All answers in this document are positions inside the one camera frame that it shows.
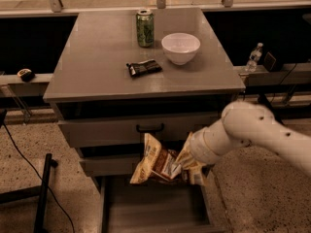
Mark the yellow black tape measure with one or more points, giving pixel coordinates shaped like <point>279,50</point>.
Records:
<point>26,75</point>

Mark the top grey drawer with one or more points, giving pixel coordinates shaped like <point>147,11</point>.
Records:
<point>125,130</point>

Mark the brown and yellow chip bag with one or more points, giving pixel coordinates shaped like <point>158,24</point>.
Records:
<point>158,164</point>

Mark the white bowl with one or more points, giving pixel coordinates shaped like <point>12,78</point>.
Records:
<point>180,48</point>

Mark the green soda can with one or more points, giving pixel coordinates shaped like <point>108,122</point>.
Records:
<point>145,28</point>

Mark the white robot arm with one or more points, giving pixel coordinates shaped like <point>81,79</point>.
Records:
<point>243,124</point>

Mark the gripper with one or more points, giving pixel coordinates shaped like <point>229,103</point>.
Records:
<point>197,147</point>

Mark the grey drawer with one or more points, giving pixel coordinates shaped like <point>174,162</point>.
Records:
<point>125,130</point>
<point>111,160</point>
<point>153,208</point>

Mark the clear water bottle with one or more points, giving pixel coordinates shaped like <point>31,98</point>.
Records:
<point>254,58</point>

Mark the middle grey drawer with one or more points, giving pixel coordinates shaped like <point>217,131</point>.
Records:
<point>111,160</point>

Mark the black metal stand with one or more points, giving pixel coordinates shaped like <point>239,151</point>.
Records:
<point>40,191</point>

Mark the black snack packet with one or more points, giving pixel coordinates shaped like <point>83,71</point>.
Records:
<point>138,69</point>

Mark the small black box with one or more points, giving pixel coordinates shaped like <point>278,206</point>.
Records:
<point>273,61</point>

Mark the bottom grey drawer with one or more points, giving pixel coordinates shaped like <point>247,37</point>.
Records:
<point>153,208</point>

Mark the grey drawer cabinet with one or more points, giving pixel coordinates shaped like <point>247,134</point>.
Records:
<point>91,79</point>

